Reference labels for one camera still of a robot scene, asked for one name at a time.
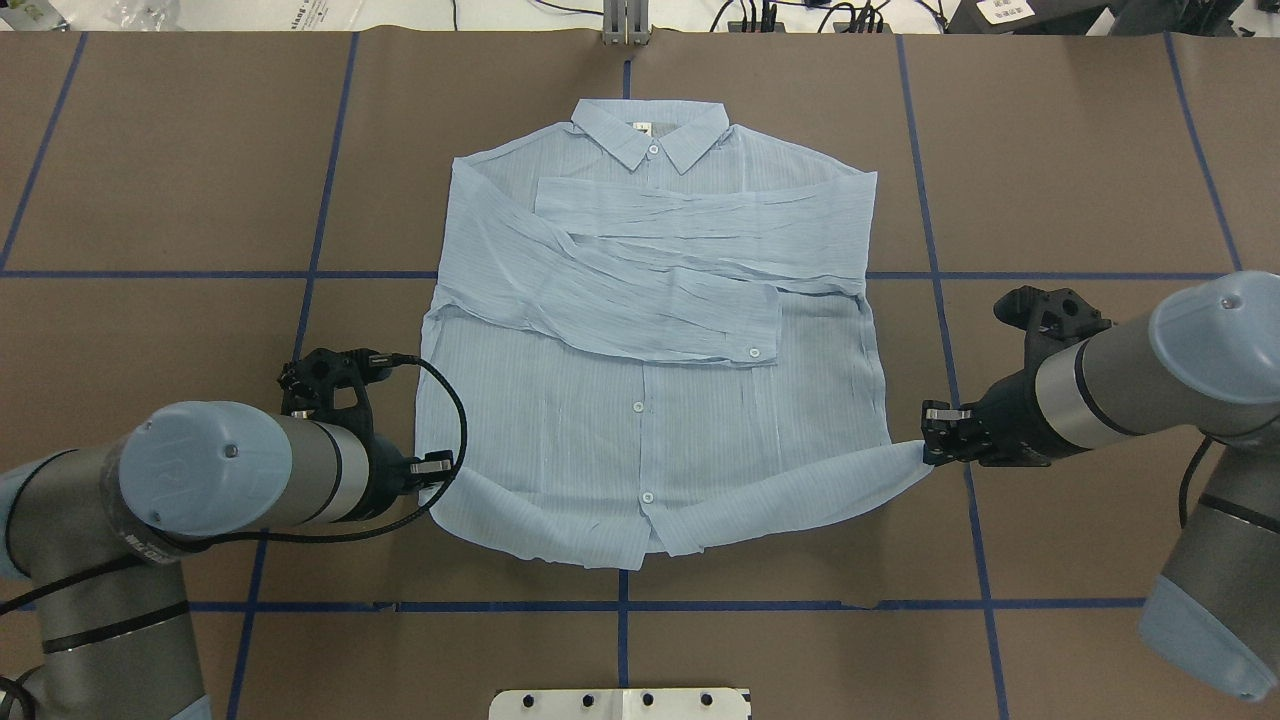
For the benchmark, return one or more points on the light blue button shirt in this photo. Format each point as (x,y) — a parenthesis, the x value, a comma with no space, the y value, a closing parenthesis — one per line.
(658,323)

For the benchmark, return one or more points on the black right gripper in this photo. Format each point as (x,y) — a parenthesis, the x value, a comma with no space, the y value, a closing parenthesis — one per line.
(1008,421)

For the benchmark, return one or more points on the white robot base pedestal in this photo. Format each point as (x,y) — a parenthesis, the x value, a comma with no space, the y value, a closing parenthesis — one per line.
(623,703)

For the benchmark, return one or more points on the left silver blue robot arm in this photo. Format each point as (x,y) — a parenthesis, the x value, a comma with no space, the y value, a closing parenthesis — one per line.
(101,532)

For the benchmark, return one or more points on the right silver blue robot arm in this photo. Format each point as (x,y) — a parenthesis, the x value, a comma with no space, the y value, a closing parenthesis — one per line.
(1206,357)

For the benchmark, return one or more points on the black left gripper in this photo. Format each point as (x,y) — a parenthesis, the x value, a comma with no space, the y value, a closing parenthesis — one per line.
(387,477)

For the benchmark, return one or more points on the grey aluminium frame post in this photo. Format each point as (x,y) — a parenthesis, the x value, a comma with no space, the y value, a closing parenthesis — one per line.
(626,22)

